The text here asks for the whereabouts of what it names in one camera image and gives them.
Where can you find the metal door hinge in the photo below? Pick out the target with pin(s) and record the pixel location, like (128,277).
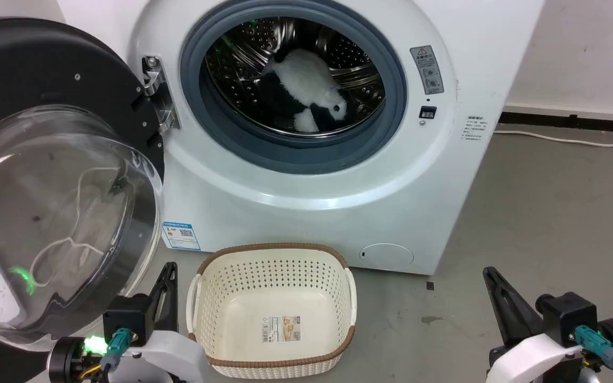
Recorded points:
(158,90)

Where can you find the perforated steel washer drum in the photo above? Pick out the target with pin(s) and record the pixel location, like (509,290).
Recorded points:
(240,53)

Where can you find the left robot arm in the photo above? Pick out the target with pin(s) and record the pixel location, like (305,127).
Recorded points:
(67,359)

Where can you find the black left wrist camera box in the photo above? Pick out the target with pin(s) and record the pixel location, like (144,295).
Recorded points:
(125,316)

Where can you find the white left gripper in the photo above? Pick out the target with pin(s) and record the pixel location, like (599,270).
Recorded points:
(171,354)

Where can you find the grey warning sticker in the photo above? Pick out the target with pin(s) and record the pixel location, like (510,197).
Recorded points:
(427,69)

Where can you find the cream plastic laundry basket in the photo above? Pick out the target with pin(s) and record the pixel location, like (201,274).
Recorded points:
(232,298)

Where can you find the white front-load washing machine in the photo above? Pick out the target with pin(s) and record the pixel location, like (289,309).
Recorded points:
(306,213)

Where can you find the paper basket label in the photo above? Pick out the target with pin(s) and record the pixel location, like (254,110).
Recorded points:
(281,329)

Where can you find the blue energy label sticker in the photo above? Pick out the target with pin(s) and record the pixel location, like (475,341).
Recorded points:
(181,235)

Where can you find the black white panda plush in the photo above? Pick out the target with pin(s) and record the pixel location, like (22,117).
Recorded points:
(306,80)

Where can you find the small text sticker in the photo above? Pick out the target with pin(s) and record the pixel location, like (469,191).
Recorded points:
(476,129)

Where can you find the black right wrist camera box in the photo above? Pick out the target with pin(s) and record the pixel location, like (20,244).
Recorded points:
(570,314)

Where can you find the black wall baseboard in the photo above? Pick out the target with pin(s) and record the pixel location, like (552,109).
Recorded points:
(578,118)

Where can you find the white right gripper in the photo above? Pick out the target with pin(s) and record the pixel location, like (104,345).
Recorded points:
(535,359)

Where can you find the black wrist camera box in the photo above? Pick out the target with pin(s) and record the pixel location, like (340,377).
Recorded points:
(125,316)
(570,314)

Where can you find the round drain filter cover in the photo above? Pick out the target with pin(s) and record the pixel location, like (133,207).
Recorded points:
(387,256)

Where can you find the black washer door glass bowl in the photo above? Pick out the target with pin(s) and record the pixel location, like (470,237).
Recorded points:
(30,69)

